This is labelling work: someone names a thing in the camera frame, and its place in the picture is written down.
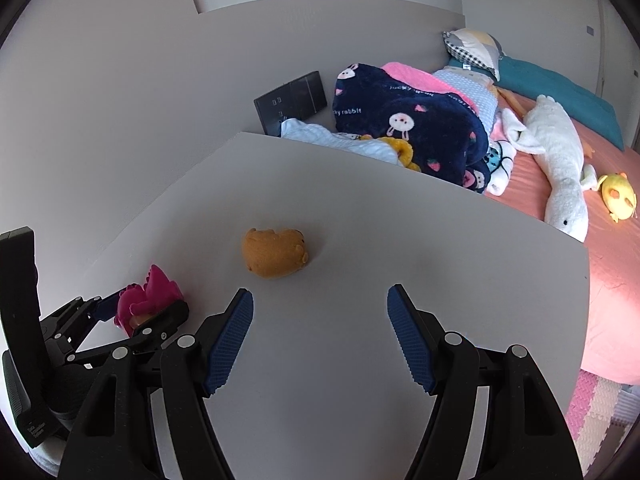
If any pink dinosaur toy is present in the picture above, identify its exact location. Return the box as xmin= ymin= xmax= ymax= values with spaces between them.
xmin=114 ymin=264 xmax=183 ymax=337

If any brown potato toy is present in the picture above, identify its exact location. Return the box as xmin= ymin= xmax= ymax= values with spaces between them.
xmin=241 ymin=229 xmax=309 ymax=280

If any white baby cloth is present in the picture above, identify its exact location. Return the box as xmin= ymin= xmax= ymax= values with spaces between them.
xmin=280 ymin=118 xmax=400 ymax=166

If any white cartoon cloth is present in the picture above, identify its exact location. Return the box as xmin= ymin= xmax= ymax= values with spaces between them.
xmin=485 ymin=140 xmax=516 ymax=196

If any navy rabbit blanket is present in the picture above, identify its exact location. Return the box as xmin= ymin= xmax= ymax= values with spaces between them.
xmin=332 ymin=63 xmax=490 ymax=194

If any white goose plush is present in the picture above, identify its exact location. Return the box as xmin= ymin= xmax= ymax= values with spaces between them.
xmin=501 ymin=94 xmax=589 ymax=243

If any yellow chick plush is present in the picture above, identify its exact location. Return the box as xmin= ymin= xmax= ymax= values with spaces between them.
xmin=598 ymin=172 xmax=638 ymax=223

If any light blue blanket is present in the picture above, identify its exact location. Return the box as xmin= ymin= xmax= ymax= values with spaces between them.
xmin=433 ymin=66 xmax=498 ymax=134

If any pink clothing under blanket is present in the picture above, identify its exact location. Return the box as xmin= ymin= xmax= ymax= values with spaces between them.
xmin=382 ymin=62 xmax=478 ymax=112

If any teal long pillow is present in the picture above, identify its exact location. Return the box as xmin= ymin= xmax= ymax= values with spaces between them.
xmin=447 ymin=55 xmax=625 ymax=151

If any patterned square pillow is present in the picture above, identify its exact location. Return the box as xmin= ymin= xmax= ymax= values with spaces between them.
xmin=442 ymin=28 xmax=504 ymax=81

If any black wall switch panel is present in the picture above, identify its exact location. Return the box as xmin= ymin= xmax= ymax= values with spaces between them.
xmin=254 ymin=70 xmax=328 ymax=136

